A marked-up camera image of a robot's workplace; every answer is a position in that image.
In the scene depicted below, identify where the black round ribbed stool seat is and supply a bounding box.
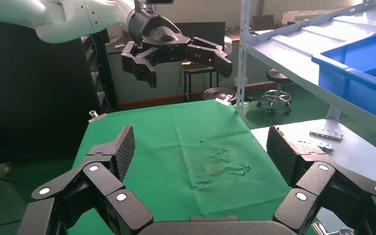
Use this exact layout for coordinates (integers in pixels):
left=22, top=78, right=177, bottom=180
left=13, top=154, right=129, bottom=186
left=202, top=87, right=238, bottom=105

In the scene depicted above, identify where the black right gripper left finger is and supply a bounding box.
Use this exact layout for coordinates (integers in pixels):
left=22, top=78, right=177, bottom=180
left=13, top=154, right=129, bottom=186
left=17, top=125, right=154, bottom=235

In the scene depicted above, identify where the black stool chrome base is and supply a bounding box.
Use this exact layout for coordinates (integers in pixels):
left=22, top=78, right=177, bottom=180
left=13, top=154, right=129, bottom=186
left=257, top=69, right=293, bottom=117

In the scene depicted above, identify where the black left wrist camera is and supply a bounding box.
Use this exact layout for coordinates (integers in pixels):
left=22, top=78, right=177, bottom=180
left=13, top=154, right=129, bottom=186
left=135, top=0, right=175, bottom=6

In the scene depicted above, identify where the small black side table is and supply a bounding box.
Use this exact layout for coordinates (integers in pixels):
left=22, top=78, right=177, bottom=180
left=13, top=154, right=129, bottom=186
left=183, top=61, right=223, bottom=102

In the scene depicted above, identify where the large blue plastic bin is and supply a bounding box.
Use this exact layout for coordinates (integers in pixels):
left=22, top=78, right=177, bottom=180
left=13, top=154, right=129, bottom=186
left=311, top=27, right=376, bottom=127

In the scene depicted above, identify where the green table cloth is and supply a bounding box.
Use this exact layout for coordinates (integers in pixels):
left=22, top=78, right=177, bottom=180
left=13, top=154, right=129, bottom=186
left=68, top=98, right=318, bottom=235

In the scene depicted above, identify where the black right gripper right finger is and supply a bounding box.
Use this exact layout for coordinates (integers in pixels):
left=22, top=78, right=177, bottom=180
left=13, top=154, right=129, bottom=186
left=266, top=125, right=376, bottom=235

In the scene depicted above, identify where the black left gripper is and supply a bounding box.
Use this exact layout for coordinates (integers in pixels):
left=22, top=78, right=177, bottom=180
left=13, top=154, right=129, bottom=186
left=120, top=8, right=234, bottom=89

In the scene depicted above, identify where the ridged metal strip part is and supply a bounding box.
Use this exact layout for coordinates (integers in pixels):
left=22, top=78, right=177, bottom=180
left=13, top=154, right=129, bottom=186
left=317, top=142, right=334, bottom=153
left=309, top=128, right=344, bottom=142

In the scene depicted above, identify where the white metal shelf rack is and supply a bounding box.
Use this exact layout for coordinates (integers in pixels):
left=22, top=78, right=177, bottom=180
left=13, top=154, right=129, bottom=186
left=235, top=0, right=376, bottom=145

